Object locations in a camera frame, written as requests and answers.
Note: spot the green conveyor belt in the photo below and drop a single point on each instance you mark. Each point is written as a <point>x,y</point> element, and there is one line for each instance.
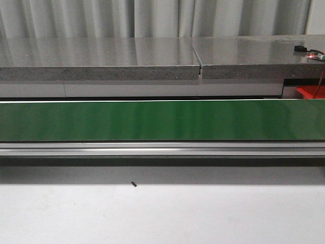
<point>242,120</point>

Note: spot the grey stone slab right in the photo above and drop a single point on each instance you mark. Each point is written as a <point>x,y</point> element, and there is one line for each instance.
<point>266,57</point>

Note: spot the grey stone slab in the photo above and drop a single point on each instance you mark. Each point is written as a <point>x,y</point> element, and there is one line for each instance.
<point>266,57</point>
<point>81,59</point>

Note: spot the red plastic tray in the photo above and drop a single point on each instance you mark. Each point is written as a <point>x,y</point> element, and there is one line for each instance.
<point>311,91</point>

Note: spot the small black sensor module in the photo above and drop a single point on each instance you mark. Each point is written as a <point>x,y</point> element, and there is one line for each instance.
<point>300,48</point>

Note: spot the grey stone slab left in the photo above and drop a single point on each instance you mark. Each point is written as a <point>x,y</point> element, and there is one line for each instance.
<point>81,59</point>

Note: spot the green circuit board with LED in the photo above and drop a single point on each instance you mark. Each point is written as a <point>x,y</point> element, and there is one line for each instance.
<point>316,55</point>

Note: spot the grey pleated curtain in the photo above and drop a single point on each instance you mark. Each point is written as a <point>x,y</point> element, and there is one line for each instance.
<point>139,19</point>

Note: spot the aluminium conveyor frame rail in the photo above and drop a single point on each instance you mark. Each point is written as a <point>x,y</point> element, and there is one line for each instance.
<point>165,149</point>

